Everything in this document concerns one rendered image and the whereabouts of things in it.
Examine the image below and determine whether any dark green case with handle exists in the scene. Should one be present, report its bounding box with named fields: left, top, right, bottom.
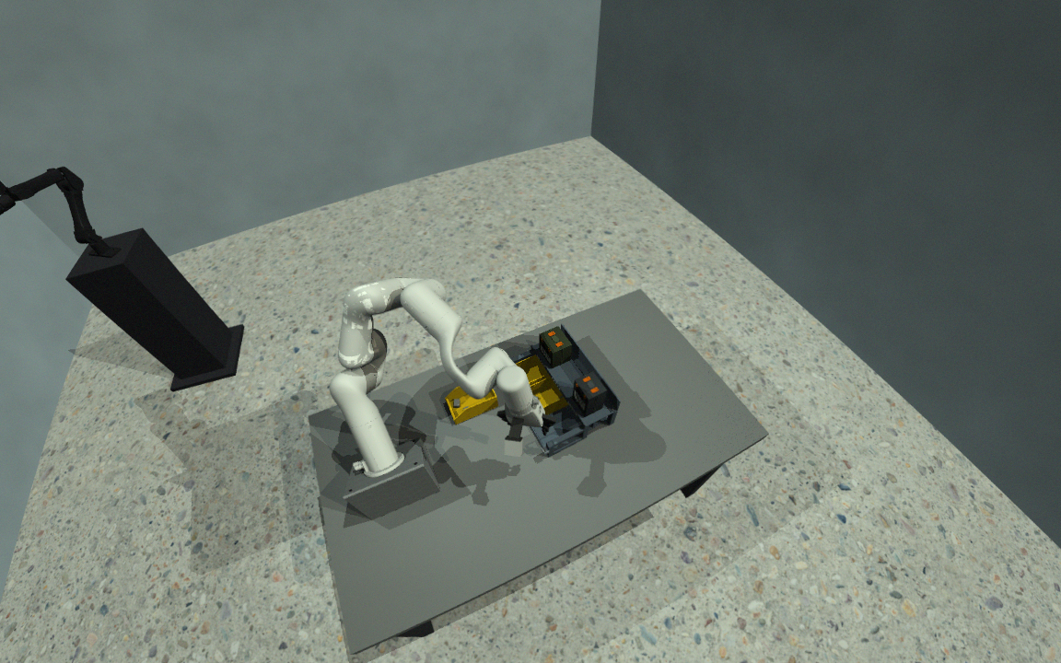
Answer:
left=539, top=326, right=572, bottom=368

